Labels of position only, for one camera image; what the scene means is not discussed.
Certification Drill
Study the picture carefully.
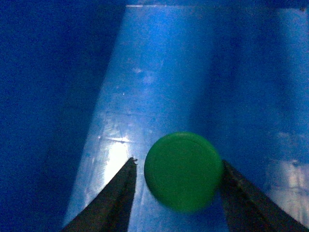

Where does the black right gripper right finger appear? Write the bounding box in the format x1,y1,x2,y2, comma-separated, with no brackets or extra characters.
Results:
221,160,309,232

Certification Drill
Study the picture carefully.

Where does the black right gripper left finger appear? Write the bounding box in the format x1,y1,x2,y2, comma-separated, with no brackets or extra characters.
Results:
62,158,137,232

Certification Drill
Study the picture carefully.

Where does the green mushroom push button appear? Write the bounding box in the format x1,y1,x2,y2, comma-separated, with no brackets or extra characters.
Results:
144,132,224,214

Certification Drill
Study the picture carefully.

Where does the blue container right front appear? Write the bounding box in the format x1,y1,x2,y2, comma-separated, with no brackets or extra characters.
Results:
0,0,309,232

